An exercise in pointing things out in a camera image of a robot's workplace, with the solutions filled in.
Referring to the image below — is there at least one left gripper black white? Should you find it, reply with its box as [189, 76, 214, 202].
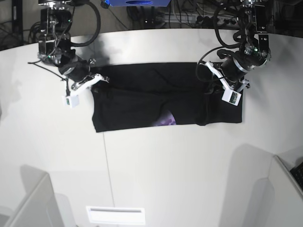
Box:
[205, 57, 250, 105]

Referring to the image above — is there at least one blue box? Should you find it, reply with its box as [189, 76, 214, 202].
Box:
[104, 0, 170, 7]

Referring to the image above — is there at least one thick black cable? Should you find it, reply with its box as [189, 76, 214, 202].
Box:
[70, 0, 102, 48]

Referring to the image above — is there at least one white power strip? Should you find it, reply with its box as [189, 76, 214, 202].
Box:
[159, 14, 238, 27]

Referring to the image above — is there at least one white bin right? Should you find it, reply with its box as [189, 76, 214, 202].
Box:
[242, 156, 303, 227]

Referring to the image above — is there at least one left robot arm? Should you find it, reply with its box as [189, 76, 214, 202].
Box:
[198, 0, 271, 106]

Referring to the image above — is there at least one white bin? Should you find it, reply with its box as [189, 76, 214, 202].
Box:
[242, 156, 303, 227]
[0, 172, 77, 227]

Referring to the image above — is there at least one white bin left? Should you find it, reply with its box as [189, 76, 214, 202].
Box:
[0, 172, 77, 227]

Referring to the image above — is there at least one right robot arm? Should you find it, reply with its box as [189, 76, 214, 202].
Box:
[37, 0, 109, 108]

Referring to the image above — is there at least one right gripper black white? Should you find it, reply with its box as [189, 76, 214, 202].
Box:
[59, 59, 109, 108]

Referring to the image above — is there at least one black keyboard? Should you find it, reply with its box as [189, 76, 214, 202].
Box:
[290, 163, 303, 189]

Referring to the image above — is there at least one black T-shirt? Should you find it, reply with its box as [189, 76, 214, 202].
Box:
[92, 62, 242, 132]

